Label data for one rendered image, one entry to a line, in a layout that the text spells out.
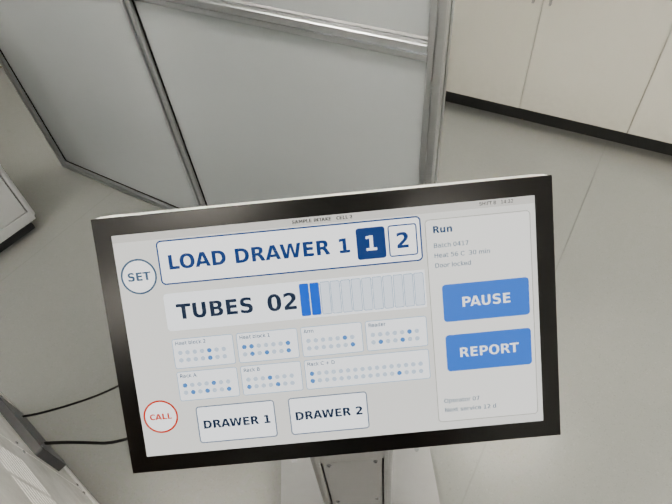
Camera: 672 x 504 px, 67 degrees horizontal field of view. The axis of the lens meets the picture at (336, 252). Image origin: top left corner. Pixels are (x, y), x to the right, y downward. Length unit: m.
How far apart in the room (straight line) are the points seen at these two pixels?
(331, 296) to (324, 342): 0.06
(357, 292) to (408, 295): 0.06
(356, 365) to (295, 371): 0.07
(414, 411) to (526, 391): 0.13
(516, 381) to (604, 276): 1.57
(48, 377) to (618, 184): 2.46
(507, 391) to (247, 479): 1.17
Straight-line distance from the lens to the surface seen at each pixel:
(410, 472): 1.62
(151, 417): 0.67
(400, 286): 0.58
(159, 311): 0.62
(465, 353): 0.62
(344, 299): 0.58
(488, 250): 0.60
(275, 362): 0.61
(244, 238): 0.58
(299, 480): 1.63
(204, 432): 0.66
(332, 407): 0.62
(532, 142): 2.73
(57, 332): 2.24
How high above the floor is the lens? 1.58
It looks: 48 degrees down
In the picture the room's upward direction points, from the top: 6 degrees counter-clockwise
